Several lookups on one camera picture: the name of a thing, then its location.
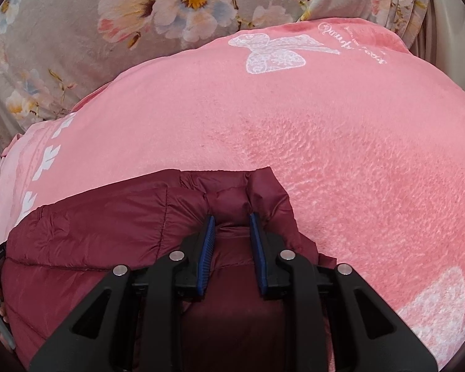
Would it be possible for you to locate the pink fleece blanket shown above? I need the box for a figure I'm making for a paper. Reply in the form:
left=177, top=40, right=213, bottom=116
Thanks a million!
left=0, top=17, right=465, bottom=372

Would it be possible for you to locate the maroon puffer jacket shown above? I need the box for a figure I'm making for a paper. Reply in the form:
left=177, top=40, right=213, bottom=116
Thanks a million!
left=0, top=166, right=336, bottom=372

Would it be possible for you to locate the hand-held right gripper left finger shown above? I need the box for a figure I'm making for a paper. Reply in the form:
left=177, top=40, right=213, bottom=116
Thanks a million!
left=29, top=214, right=218, bottom=372

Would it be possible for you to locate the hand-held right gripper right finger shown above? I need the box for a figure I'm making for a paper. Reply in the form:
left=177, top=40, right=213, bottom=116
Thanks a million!
left=249, top=212, right=438, bottom=372

